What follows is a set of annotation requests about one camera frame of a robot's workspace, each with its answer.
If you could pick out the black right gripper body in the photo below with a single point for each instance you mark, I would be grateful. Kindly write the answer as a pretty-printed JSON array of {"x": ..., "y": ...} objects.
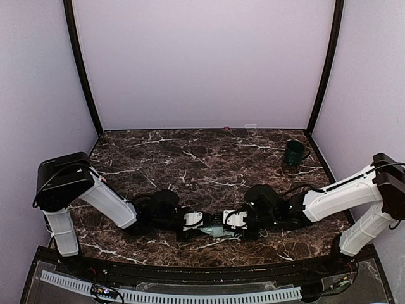
[{"x": 248, "y": 234}]

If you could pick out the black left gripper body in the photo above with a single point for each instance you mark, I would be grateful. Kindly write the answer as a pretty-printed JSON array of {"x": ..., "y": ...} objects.
[{"x": 184, "y": 233}]

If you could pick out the mint and black folding umbrella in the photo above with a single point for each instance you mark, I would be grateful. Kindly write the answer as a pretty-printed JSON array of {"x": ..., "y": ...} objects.
[{"x": 218, "y": 231}]

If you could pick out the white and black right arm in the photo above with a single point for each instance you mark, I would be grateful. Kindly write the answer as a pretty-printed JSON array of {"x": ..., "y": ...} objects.
[{"x": 380, "y": 185}]

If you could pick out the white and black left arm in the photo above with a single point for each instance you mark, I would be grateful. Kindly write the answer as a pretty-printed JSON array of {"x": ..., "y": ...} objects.
[{"x": 64, "y": 179}]

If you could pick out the dark green marbled mug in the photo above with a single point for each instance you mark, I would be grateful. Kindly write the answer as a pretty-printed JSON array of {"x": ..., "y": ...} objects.
[{"x": 295, "y": 152}]

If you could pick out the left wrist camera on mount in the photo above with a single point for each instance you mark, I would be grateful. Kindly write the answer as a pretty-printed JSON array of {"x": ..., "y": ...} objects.
[{"x": 197, "y": 220}]

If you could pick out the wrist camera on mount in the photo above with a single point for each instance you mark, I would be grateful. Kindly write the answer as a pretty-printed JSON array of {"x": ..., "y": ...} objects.
[
  {"x": 233, "y": 219},
  {"x": 197, "y": 220}
]

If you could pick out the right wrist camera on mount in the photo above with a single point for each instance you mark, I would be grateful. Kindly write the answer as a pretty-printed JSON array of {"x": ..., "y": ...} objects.
[{"x": 233, "y": 219}]

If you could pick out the grey slotted cable duct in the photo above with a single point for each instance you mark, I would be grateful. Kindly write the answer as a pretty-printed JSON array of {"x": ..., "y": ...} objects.
[{"x": 164, "y": 293}]

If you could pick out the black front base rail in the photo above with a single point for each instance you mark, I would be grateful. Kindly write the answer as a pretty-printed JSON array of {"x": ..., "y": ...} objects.
[{"x": 366, "y": 272}]

